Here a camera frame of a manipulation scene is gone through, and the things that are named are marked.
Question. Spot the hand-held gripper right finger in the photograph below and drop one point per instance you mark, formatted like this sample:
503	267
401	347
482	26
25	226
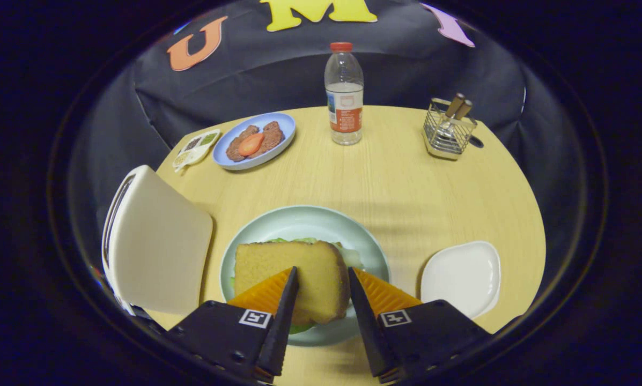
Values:
433	332

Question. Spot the clear plastic water bottle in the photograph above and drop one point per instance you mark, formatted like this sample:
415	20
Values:
345	115

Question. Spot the white seasoning tray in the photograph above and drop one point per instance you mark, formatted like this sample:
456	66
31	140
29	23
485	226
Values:
194	153

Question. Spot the green lettuce leaf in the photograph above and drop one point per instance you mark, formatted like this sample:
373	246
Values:
354	258

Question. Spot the pale green round plate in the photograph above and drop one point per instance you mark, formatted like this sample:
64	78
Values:
299	220

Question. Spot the white toaster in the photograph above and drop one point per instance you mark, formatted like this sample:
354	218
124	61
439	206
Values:
160	252

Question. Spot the brown meat patty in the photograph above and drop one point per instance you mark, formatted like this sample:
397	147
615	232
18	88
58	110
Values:
273	134
234	151

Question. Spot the white square plate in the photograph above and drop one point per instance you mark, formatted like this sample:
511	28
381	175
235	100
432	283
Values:
460	276

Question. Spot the brown bread slice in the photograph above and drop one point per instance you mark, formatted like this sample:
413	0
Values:
304	273

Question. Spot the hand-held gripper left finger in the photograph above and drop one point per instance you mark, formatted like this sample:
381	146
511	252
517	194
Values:
219	335

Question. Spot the blue round plate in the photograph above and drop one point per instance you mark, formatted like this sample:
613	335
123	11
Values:
256	120

